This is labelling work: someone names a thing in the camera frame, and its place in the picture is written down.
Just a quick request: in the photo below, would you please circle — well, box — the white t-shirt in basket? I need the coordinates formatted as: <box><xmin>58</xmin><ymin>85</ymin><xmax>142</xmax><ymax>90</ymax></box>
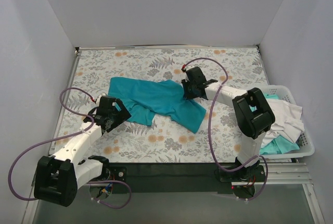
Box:
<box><xmin>266</xmin><ymin>98</ymin><xmax>305</xmax><ymax>143</ymax></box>

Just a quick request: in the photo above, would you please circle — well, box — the teal t-shirt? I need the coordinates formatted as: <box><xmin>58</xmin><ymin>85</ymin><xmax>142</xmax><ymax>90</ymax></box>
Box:
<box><xmin>108</xmin><ymin>77</ymin><xmax>206</xmax><ymax>133</ymax></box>

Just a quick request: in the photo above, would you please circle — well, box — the floral patterned table mat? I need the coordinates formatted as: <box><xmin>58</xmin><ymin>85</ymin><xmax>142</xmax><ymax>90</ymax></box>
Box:
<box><xmin>50</xmin><ymin>47</ymin><xmax>267</xmax><ymax>163</ymax></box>

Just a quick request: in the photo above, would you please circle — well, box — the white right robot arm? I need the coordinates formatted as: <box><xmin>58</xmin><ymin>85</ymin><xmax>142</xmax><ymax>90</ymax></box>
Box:
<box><xmin>182</xmin><ymin>65</ymin><xmax>275</xmax><ymax>173</ymax></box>

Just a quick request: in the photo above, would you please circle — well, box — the aluminium frame rail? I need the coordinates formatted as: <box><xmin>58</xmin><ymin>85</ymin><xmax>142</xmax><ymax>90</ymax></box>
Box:
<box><xmin>231</xmin><ymin>163</ymin><xmax>313</xmax><ymax>186</ymax></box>

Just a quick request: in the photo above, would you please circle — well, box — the white plastic laundry basket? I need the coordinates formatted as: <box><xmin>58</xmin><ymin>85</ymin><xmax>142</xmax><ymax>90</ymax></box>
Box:
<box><xmin>260</xmin><ymin>85</ymin><xmax>315</xmax><ymax>159</ymax></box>

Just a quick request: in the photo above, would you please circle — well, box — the mint green shirt in basket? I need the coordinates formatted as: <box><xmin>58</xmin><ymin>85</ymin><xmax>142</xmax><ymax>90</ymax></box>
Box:
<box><xmin>260</xmin><ymin>94</ymin><xmax>299</xmax><ymax>155</ymax></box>

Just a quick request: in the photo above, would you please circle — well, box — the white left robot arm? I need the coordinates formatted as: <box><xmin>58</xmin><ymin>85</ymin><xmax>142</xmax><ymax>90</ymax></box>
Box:
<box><xmin>34</xmin><ymin>95</ymin><xmax>131</xmax><ymax>206</ymax></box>

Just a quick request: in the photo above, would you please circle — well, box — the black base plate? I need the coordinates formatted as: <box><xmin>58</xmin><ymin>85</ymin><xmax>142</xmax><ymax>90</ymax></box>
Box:
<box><xmin>109</xmin><ymin>163</ymin><xmax>265</xmax><ymax>195</ymax></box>

